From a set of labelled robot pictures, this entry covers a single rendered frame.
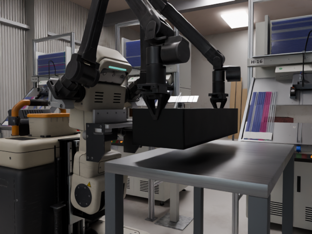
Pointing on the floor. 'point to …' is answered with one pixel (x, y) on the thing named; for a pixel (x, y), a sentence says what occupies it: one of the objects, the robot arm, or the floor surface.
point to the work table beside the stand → (210, 178)
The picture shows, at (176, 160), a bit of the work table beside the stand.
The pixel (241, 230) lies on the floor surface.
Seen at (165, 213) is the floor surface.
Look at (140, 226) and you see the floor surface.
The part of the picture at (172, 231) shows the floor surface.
